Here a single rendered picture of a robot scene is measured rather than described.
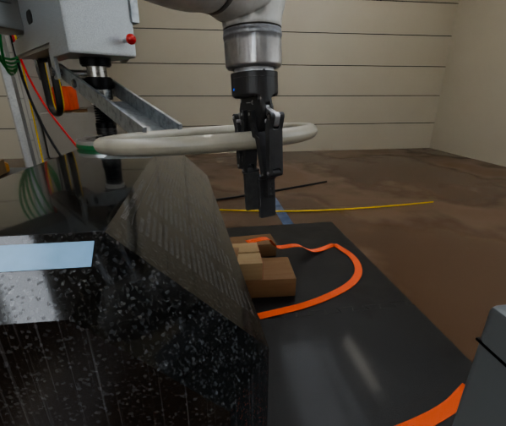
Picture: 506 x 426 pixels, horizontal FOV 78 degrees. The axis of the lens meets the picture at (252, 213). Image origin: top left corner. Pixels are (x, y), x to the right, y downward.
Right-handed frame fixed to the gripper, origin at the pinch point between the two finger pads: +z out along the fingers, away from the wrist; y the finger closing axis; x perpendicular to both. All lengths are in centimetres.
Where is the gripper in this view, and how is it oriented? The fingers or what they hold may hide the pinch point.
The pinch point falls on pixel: (259, 195)
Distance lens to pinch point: 56.4
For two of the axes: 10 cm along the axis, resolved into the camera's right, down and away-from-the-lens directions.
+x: -8.8, 1.9, -4.4
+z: 0.5, 9.5, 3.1
